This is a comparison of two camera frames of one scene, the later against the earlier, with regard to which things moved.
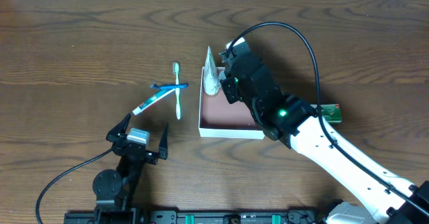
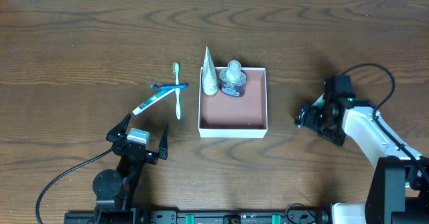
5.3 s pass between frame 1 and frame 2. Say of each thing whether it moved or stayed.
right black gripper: moved
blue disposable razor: stayed
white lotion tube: stayed
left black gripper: stayed
